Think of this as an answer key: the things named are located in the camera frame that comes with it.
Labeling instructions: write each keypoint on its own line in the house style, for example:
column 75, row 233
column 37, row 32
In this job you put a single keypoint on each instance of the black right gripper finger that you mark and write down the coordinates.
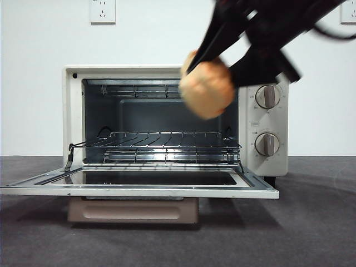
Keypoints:
column 219, row 39
column 258, row 69

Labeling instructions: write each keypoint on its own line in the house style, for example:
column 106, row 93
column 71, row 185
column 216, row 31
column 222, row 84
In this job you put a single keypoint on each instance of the golden bread roll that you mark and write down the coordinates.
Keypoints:
column 205, row 91

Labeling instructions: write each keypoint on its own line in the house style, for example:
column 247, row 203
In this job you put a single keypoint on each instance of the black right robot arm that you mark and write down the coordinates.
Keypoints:
column 289, row 19

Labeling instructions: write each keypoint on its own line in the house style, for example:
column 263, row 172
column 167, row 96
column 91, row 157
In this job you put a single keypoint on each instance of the beige oven knob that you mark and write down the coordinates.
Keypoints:
column 268, row 96
column 267, row 144

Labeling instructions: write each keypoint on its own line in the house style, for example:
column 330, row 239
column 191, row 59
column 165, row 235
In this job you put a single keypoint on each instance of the cream Toshiba toaster oven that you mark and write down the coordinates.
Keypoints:
column 72, row 116

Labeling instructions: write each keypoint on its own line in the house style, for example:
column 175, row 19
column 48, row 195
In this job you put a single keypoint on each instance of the white wall socket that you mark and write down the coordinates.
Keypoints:
column 102, row 11
column 350, row 15

